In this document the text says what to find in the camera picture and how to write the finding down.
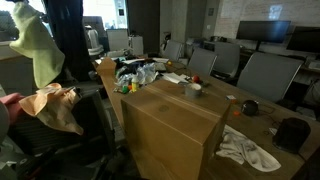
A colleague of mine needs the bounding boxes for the yellow glue bottle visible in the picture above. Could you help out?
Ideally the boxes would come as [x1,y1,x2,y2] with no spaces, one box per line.
[131,75,139,92]

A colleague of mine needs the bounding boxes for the crumpled clear plastic bags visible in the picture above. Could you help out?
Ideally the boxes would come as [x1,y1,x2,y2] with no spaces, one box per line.
[115,63,159,86]

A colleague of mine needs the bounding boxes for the large cardboard box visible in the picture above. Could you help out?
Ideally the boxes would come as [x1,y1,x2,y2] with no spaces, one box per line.
[121,80,230,180]

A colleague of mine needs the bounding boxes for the grey chair far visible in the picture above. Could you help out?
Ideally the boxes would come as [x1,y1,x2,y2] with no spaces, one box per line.
[163,40,183,61]

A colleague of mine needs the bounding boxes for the grey duct tape roll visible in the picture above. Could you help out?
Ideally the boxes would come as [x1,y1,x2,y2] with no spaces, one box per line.
[185,83,202,98]

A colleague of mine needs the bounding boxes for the grey chair near right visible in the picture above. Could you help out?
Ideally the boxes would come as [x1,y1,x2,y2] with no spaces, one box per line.
[237,52,303,102]

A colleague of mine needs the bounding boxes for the grey chair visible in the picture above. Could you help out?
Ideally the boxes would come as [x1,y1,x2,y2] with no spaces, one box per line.
[237,52,303,102]
[163,40,183,61]
[188,48,217,75]

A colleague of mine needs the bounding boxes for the grey cloth on table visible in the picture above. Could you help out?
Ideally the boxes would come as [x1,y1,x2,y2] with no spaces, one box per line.
[216,125,281,172]

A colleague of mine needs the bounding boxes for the yellow-green towel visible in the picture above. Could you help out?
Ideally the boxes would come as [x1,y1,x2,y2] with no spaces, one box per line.
[10,2,65,88]

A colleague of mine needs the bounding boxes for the black monitor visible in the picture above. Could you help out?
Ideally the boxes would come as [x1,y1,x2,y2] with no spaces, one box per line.
[236,21,290,43]
[287,26,320,53]

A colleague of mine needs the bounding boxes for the grey chair middle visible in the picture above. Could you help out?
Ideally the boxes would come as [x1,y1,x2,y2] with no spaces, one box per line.
[188,48,217,75]

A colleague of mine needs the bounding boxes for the red ball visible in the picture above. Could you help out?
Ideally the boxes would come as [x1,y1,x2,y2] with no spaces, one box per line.
[192,75,200,83]

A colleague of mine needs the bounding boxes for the peach printed shirt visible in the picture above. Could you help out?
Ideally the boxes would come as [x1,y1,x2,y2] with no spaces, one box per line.
[19,83,84,135]

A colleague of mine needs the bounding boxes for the small round black speaker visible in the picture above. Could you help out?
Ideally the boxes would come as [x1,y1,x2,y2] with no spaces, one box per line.
[241,100,258,116]

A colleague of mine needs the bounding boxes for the pink shirt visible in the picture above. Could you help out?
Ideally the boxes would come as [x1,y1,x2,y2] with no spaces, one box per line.
[0,93,24,124]

